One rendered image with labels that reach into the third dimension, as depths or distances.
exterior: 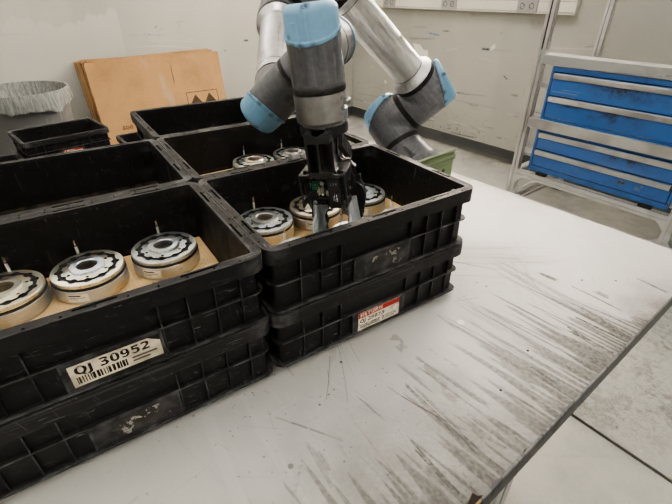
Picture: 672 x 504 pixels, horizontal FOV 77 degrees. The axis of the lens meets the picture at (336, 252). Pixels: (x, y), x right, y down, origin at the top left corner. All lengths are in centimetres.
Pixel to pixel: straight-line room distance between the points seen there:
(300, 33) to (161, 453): 57
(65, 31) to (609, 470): 385
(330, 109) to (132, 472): 54
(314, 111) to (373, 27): 54
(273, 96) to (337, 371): 45
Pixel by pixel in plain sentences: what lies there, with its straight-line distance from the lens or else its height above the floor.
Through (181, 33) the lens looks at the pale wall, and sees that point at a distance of 402.
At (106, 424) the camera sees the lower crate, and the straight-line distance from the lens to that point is 64.
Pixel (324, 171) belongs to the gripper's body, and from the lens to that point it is 62.
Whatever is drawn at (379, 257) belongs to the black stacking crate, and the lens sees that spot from 68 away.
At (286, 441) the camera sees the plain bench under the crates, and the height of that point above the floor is 70.
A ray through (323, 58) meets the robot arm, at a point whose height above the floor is 114.
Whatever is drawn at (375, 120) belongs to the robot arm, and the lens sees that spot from 126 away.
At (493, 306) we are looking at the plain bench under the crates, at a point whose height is 70.
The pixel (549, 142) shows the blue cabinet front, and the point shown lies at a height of 50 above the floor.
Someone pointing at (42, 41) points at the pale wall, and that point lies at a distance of 379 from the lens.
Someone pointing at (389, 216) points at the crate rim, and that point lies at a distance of 65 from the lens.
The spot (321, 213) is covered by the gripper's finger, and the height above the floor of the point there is 90.
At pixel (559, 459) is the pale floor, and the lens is 159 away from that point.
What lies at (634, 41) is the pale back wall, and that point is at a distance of 343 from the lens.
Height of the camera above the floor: 122
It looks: 32 degrees down
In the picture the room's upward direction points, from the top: straight up
